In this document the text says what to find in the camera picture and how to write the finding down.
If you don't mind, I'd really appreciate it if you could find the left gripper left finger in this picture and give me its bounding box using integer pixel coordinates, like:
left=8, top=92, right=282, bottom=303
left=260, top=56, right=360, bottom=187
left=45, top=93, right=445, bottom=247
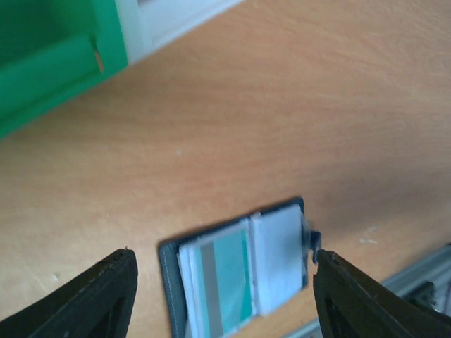
left=1, top=249, right=137, bottom=337

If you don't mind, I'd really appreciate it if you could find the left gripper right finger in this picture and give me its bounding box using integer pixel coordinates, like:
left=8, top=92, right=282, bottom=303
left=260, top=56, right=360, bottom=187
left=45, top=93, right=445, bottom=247
left=313, top=249, right=450, bottom=337

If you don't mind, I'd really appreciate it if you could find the blue card holder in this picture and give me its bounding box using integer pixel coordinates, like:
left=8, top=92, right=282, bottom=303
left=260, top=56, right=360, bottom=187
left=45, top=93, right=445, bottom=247
left=158, top=196, right=321, bottom=337

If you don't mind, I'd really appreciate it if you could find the green plastic bin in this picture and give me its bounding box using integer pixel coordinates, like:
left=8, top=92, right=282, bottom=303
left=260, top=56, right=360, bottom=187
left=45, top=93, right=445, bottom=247
left=1, top=1, right=128, bottom=137

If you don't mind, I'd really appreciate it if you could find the white plastic bin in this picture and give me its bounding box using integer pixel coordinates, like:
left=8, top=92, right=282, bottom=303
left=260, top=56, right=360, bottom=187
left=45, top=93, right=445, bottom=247
left=116, top=0, right=240, bottom=65

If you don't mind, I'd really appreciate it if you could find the aluminium frame rail front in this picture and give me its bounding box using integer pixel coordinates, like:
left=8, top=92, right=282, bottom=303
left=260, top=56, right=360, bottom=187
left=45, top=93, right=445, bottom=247
left=290, top=244, right=450, bottom=337

